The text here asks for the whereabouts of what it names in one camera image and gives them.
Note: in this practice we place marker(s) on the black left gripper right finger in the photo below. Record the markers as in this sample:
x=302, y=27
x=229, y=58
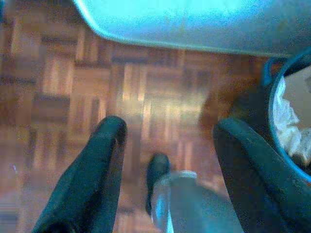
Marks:
x=257, y=189

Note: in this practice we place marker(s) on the black waste bin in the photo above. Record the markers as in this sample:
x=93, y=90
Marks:
x=267, y=102

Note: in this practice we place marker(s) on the crumpled white paper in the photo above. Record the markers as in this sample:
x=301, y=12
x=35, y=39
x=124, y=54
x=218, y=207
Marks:
x=286, y=121

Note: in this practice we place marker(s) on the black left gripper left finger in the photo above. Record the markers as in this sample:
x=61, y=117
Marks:
x=87, y=182

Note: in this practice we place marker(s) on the silver robot left leg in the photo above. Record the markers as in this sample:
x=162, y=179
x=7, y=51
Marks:
x=189, y=206

